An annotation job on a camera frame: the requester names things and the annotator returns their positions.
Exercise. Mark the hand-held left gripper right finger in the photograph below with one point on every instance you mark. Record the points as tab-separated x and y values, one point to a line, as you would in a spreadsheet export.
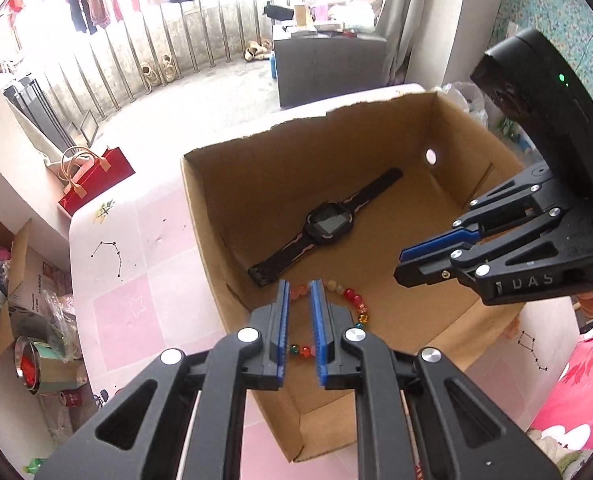
319	335

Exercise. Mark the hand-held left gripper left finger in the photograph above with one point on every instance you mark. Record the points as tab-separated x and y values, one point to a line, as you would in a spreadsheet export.
282	332

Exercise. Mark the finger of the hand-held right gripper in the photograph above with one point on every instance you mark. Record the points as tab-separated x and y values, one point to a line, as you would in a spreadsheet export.
436	244
426	272

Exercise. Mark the brown cardboard box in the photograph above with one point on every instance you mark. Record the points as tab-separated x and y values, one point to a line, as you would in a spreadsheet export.
426	320

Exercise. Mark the black smartwatch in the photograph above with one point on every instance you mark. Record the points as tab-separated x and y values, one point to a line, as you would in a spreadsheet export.
326	220

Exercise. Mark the white plastic bag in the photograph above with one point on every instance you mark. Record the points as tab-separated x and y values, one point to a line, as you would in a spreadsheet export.
469	100

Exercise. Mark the pink patterned tablecloth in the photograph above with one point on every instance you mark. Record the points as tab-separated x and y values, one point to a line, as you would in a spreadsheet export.
141	270

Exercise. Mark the grey curtain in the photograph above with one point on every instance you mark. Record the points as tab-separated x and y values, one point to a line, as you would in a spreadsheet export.
426	15

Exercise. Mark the pink printed blanket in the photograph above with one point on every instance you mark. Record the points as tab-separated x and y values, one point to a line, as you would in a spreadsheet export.
581	385

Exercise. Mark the dark grey cabinet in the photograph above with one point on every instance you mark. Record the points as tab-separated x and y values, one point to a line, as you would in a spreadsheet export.
326	70

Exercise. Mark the red gift bag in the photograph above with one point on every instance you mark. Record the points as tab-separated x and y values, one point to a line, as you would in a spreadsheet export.
101	180

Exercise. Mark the open cardboard box with clutter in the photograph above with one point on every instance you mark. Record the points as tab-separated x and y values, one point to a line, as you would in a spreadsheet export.
36	280

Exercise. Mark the metal pot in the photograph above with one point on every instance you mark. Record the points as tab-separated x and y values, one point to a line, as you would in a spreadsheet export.
29	365

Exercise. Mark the pair of beige shoes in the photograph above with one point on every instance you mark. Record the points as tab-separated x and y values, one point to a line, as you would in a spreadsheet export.
259	51

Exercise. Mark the beige box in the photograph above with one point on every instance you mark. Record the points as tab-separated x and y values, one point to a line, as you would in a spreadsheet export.
304	15

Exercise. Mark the green plastic bottle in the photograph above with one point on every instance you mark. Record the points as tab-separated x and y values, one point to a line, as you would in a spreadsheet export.
35	466

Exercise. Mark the metal balcony railing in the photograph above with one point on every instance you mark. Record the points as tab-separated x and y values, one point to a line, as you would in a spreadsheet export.
176	45

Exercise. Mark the black metal rack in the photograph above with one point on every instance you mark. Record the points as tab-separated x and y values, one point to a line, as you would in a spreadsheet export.
36	110

